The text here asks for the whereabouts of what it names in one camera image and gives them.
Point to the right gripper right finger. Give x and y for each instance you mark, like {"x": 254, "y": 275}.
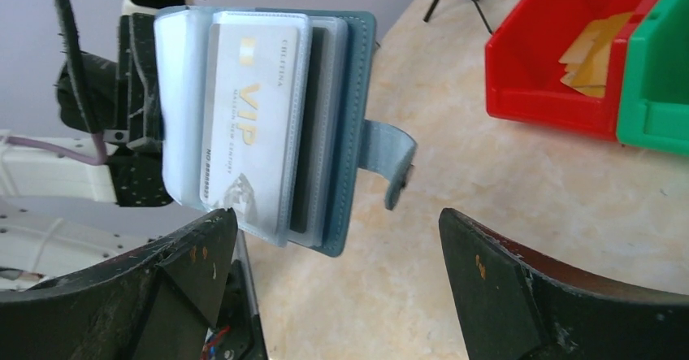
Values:
{"x": 514, "y": 302}

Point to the green bin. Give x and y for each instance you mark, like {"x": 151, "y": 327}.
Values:
{"x": 653, "y": 111}

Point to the silver VIP card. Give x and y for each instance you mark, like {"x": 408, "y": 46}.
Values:
{"x": 249, "y": 93}

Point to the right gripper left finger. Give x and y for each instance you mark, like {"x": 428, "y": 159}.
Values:
{"x": 154, "y": 302}

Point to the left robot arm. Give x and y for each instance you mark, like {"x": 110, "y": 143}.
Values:
{"x": 81, "y": 141}

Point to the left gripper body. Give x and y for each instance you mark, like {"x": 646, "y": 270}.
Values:
{"x": 125, "y": 100}

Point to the blue card holder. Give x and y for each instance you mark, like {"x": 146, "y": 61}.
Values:
{"x": 329, "y": 137}

